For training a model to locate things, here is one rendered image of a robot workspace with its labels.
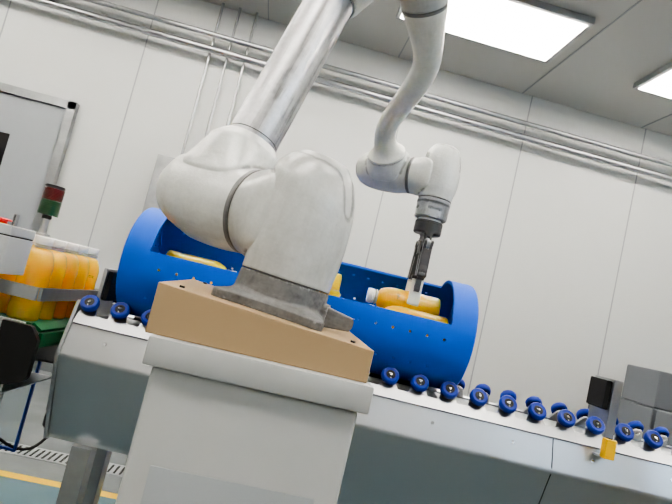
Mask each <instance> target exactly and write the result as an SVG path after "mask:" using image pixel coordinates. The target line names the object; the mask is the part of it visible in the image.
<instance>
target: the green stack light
mask: <svg viewBox="0 0 672 504"><path fill-rule="evenodd" d="M61 206H62V203H60V202H56V201H53V200H49V199H45V198H41V200H40V204H39V206H38V210H37V213H40V214H45V215H49V216H52V217H56V218H58V216H59V212H60V210H61Z"/></svg>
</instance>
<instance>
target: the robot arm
mask: <svg viewBox="0 0 672 504"><path fill-rule="evenodd" d="M373 1H374V0H303V1H302V3H301V5H300V7H299V8H298V10H297V12H296V13H295V15H294V17H293V19H292V20H291V22H290V24H289V25H288V27H287V29H286V31H285V32H284V34H283V36H282V37H281V39H280V41H279V43H278V44H277V46H276V48H275V49H274V51H273V53H272V55H271V56H270V58H269V60H268V61H267V63H266V65H265V67H264V68H263V70H262V72H261V73H260V75H259V77H258V79H257V80H256V82H255V84H254V85H253V87H252V89H251V91H250V92H249V94H248V96H247V97H246V99H245V101H244V103H243V104H242V106H241V108H240V110H239V111H238V113H237V115H236V116H235V118H234V120H233V122H232V123H231V125H228V126H223V127H220V128H216V129H214V130H212V131H210V133H209V134H208V135H207V136H206V137H205V138H204V139H202V140H201V141H200V142H199V143H198V144H197V145H196V146H194V147H193V148H192V149H191V150H190V151H188V152H187V153H186V154H181V155H179V156H178V157H176V158H175V159H174V160H172V161H171V162H170V163H169V164H168V165H167V166H166V167H165V168H164V169H163V171H162V172H161V174H160V176H159V178H158V181H157V185H156V199H157V203H158V206H159V208H160V210H161V211H162V213H163V214H164V215H165V216H166V218H167V219H168V220H169V221H171V222H172V223H173V224H174V225H175V226H176V227H177V228H178V229H180V230H181V231H183V232H184V233H185V234H186V235H188V236H189V237H190V238H193V239H195V240H197V241H199V242H202V243H204V244H207V245H210V246H213V247H216V248H219V249H223V250H226V251H231V252H237V253H240V254H242V255H244V256H245V257H244V261H243V264H242V267H241V269H240V271H239V274H238V276H237V278H236V281H235V283H234V284H233V285H231V286H214V287H213V289H212V292H211V295H213V296H215V297H218V298H221V299H224V300H228V301H231V302H234V303H237V304H240V305H243V306H246V307H249V308H252V309H255V310H258V311H261V312H264V313H266V314H269V315H272V316H275V317H278V318H281V319H284V320H287V321H290V322H293V323H296V324H299V325H301V326H304V327H307V328H310V329H313V330H316V331H320V332H322V330H323V328H331V329H336V330H341V331H346V332H349V330H351V329H352V327H353V324H354V321H353V318H351V317H349V316H347V315H345V314H343V313H341V312H339V311H336V310H334V309H332V308H331V305H328V304H327V300H328V296H329V295H328V294H329V293H330V290H331V287H332V285H333V282H334V280H335V278H336V276H337V273H338V271H339V268H340V265H341V263H342V260H343V257H344V254H345V251H346V247H347V244H348V240H349V237H350V233H351V229H352V225H353V218H354V209H355V192H354V184H353V182H352V180H351V176H350V173H349V170H348V169H347V168H346V167H345V166H344V165H342V164H341V163H339V162H337V161H336V160H334V159H332V158H330V157H328V156H325V155H323V154H320V153H318V152H315V151H311V150H300V151H297V152H291V153H289V154H287V155H285V156H283V157H282V158H280V159H279V160H278V158H277V154H276V151H277V150H278V148H279V146H280V144H281V142H282V140H283V139H284V137H285V135H286V133H287V131H288V129H289V128H290V126H291V124H292V122H293V120H294V118H295V117H296V115H297V113H298V111H299V109H300V107H301V105H302V104H303V102H304V100H305V98H306V96H307V94H308V93H309V91H310V89H311V87H312V85H313V83H314V82H315V80H316V78H317V76H318V74H319V72H320V71H321V69H322V67H323V65H324V63H325V61H326V60H327V58H328V56H329V54H330V52H331V50H332V49H333V47H334V45H335V43H336V41H337V39H338V38H339V36H340V34H341V32H342V30H343V28H344V27H345V25H346V23H347V21H348V20H349V19H351V18H353V17H355V16H357V15H358V14H359V13H360V12H361V11H362V10H363V9H364V8H366V7H367V6H368V5H369V4H371V3H372V2H373ZM399 1H400V6H401V10H402V15H403V18H404V21H405V24H406V27H407V30H408V34H409V37H410V41H411V44H412V49H413V64H412V67H411V69H410V72H409V73H408V75H407V77H406V78H405V80H404V82H403V83H402V85H401V86H400V88H399V89H398V91H397V92H396V94H395V95H394V97H393V98H392V100H391V101H390V103H389V104H388V106H387V107H386V109H385V110H384V112H383V114H382V115H381V117H380V119H379V121H378V123H377V126H376V129H375V135H374V147H373V148H372V149H371V150H370V151H369V152H367V153H365V154H363V155H362V156H361V157H360V158H359V159H358V161H357V163H356V175H357V177H358V179H359V181H360V182H361V183H363V184H364V185H366V186H368V187H370V188H373V189H376V190H380V191H384V192H390V193H399V194H400V193H407V194H413V195H416V196H418V199H417V204H416V210H415V214H414V216H415V217H416V218H417V219H416V220H415V224H414V228H413V231H414V233H416V234H419V235H420V237H419V240H418V241H416V244H415V249H414V253H413V257H412V261H411V265H410V269H409V273H408V280H407V284H406V289H405V290H406V291H409V295H408V299H407V304H409V305H413V306H417V307H418V304H419V300H420V296H421V292H422V287H423V283H424V279H425V278H426V276H427V270H428V266H429V261H430V257H431V252H432V248H433V244H434V241H432V238H439V237H440V236H441V232H442V228H443V225H442V224H444V223H446V222H447V218H448V214H449V209H450V207H451V202H452V199H453V197H454V196H455V194H456V191H457V188H458V184H459V179H460V172H461V156H460V154H459V151H458V150H457V149H456V148H455V147H453V146H450V145H447V144H441V143H437V144H435V145H434V146H432V147H431V148H430V149H429V150H428V152H427V153H426V156H425V157H419V158H416V157H409V154H408V153H407V152H406V151H405V148H404V146H403V145H401V144H400V143H397V142H396V138H395V134H396V131H397V129H398V127H399V126H400V124H401V123H402V122H403V121H404V119H405V118H406V117H407V116H408V114H409V113H410V112H411V111H412V109H413V108H414V107H415V106H416V104H417V103H418V102H419V101H420V99H421V98H422V97H423V96H424V94H425V93H426V92H427V90H428V89H429V88H430V86H431V85H432V83H433V82H434V80H435V78H436V76H437V73H438V71H439V68H440V65H441V60H442V55H443V47H444V36H445V27H446V19H447V12H448V0H399ZM243 266H244V267H243ZM246 267H247V268H246ZM319 291H320V292H319ZM322 292H323V293H322ZM325 293H326V294H325Z"/></svg>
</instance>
